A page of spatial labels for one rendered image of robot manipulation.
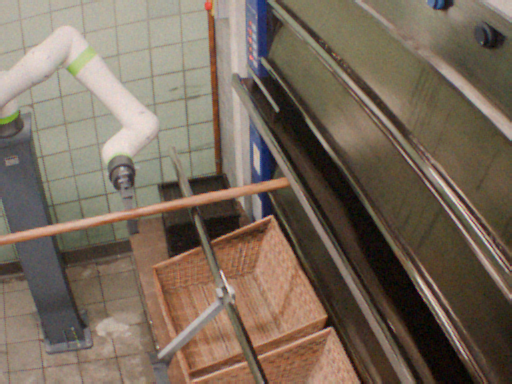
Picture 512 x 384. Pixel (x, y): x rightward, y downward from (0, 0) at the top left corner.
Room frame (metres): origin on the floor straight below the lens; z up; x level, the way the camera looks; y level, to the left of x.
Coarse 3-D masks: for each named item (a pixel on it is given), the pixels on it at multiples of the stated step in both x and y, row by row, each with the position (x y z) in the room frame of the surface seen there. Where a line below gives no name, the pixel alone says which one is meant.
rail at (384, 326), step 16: (240, 80) 1.94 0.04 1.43; (256, 112) 1.74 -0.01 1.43; (272, 128) 1.64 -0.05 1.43; (288, 160) 1.48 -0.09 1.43; (304, 192) 1.35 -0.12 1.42; (320, 208) 1.28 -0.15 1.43; (336, 240) 1.16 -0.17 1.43; (352, 272) 1.05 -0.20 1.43; (368, 288) 1.00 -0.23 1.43; (368, 304) 0.96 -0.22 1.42; (384, 320) 0.90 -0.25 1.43; (384, 336) 0.87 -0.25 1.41; (400, 352) 0.81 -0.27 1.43
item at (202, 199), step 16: (224, 192) 1.65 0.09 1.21; (240, 192) 1.66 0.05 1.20; (256, 192) 1.67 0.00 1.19; (144, 208) 1.59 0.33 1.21; (160, 208) 1.59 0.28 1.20; (176, 208) 1.61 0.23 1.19; (64, 224) 1.52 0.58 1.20; (80, 224) 1.53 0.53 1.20; (96, 224) 1.54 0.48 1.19; (0, 240) 1.45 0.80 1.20; (16, 240) 1.46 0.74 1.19
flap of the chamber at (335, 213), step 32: (256, 96) 1.88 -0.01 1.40; (288, 128) 1.69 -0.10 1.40; (320, 160) 1.53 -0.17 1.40; (320, 192) 1.37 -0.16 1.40; (352, 192) 1.39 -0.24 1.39; (320, 224) 1.24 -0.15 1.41; (352, 224) 1.25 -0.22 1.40; (352, 256) 1.13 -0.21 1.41; (384, 256) 1.14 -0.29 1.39; (352, 288) 1.04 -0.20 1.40; (384, 288) 1.02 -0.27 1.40; (416, 288) 1.03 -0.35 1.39; (416, 320) 0.92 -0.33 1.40; (416, 352) 0.82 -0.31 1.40; (448, 352) 0.82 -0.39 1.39
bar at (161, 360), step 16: (176, 160) 1.88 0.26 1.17; (176, 176) 1.81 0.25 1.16; (192, 208) 1.62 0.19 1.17; (208, 240) 1.48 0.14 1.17; (208, 256) 1.41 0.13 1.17; (224, 288) 1.28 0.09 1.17; (224, 304) 1.23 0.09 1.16; (208, 320) 1.25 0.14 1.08; (240, 320) 1.16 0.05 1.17; (192, 336) 1.24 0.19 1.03; (240, 336) 1.11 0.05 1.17; (160, 352) 1.23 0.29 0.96; (160, 368) 1.20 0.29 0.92; (256, 368) 1.00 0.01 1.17
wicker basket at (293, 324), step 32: (256, 224) 1.96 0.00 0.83; (192, 256) 1.89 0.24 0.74; (224, 256) 1.93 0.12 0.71; (288, 256) 1.79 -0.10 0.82; (160, 288) 1.73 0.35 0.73; (192, 288) 1.88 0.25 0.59; (256, 288) 1.87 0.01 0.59; (288, 288) 1.71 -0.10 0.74; (192, 320) 1.71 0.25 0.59; (224, 320) 1.71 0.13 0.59; (256, 320) 1.70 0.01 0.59; (288, 320) 1.64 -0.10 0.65; (320, 320) 1.46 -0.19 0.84; (224, 352) 1.54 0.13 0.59; (256, 352) 1.40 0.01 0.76
